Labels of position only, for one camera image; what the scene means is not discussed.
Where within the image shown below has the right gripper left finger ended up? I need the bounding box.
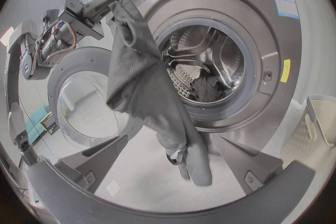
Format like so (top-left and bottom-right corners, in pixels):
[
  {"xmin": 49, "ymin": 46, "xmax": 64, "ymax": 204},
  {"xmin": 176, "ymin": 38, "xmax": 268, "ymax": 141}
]
[{"xmin": 56, "ymin": 134, "xmax": 129, "ymax": 193}]

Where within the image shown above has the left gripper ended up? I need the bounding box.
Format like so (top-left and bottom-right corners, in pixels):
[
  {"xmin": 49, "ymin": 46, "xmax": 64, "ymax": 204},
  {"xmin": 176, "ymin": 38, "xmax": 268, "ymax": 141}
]
[{"xmin": 39, "ymin": 0, "xmax": 127, "ymax": 61}]

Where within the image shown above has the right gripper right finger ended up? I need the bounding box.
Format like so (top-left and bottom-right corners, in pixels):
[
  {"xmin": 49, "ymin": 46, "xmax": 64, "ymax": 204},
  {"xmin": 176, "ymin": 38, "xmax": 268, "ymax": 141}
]
[{"xmin": 212, "ymin": 134, "xmax": 284, "ymax": 194}]

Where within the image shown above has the dark grey garment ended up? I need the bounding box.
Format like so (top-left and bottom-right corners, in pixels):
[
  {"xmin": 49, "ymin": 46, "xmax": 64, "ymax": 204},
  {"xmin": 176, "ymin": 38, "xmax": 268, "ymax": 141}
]
[{"xmin": 106, "ymin": 0, "xmax": 212, "ymax": 187}]

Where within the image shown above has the washing machine door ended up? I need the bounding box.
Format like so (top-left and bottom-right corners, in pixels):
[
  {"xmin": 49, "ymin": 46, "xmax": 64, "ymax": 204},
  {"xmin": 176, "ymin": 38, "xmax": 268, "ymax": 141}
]
[{"xmin": 47, "ymin": 47, "xmax": 147, "ymax": 150}]

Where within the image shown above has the cream laundry basket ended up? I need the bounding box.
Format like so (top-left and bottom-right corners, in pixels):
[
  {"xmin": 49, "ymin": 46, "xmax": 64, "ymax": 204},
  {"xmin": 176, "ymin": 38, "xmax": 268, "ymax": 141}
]
[{"xmin": 279, "ymin": 94, "xmax": 336, "ymax": 167}]

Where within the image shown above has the heap of dark clothes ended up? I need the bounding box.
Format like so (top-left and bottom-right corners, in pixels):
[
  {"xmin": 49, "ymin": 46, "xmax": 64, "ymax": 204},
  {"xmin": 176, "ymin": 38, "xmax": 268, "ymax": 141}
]
[{"xmin": 189, "ymin": 75, "xmax": 232, "ymax": 103}]

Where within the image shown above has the grey washing machine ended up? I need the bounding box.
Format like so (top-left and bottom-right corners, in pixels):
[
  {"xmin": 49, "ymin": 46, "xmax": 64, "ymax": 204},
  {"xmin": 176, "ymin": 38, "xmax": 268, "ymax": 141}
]
[{"xmin": 126, "ymin": 0, "xmax": 303, "ymax": 135}]

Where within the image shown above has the white paper piece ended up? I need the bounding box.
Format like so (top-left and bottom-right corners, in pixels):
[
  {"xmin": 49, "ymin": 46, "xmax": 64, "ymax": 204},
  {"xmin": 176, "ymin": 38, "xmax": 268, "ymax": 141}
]
[{"xmin": 106, "ymin": 180, "xmax": 122, "ymax": 198}]

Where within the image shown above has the teal sofa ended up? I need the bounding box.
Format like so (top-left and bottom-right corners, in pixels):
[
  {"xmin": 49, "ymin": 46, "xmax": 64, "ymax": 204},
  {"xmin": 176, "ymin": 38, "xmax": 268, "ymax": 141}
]
[{"xmin": 25, "ymin": 105, "xmax": 53, "ymax": 141}]

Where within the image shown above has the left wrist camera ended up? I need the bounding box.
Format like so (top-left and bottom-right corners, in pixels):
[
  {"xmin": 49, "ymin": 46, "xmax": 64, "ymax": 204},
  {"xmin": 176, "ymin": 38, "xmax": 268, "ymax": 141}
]
[{"xmin": 42, "ymin": 9, "xmax": 60, "ymax": 24}]

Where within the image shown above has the black cable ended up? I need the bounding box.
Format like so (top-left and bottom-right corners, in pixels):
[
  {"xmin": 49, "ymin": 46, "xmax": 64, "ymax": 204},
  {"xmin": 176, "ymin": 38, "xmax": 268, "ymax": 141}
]
[{"xmin": 19, "ymin": 97, "xmax": 57, "ymax": 158}]

